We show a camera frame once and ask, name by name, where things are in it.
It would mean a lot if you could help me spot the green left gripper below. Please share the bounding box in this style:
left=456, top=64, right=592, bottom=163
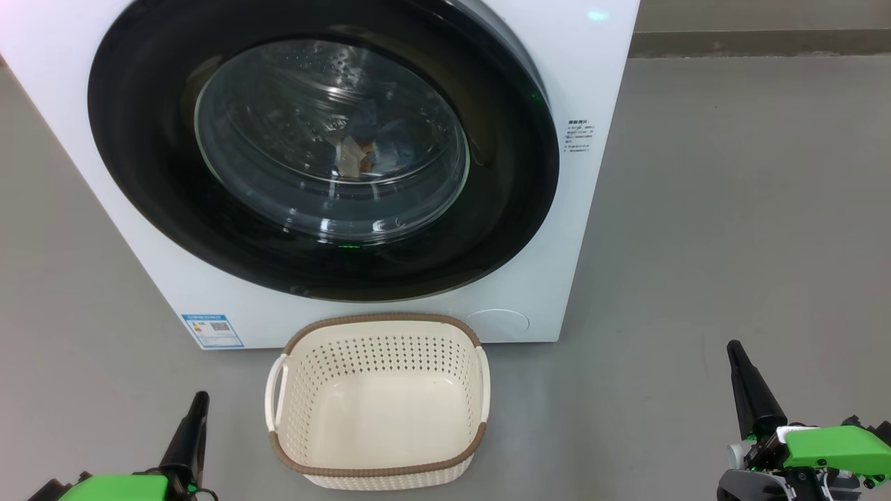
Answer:
left=59, top=391, right=210, bottom=501

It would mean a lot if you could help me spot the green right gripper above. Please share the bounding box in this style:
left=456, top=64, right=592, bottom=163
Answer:
left=717, top=340, right=891, bottom=501

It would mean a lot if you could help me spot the black round glass washer door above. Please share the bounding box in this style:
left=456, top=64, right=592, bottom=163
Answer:
left=88, top=0, right=560, bottom=303

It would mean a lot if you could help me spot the cream plastic laundry basket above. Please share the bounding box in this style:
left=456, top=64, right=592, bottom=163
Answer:
left=265, top=313, right=491, bottom=491

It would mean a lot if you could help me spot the white washing machine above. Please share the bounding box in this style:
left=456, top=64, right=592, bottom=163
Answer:
left=0, top=0, right=641, bottom=350

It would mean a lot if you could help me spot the blue energy label sticker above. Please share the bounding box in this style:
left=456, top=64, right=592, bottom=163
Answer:
left=181, top=314, right=244, bottom=349

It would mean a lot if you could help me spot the round white filter cap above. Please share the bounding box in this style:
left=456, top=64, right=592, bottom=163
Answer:
left=465, top=309, right=530, bottom=342

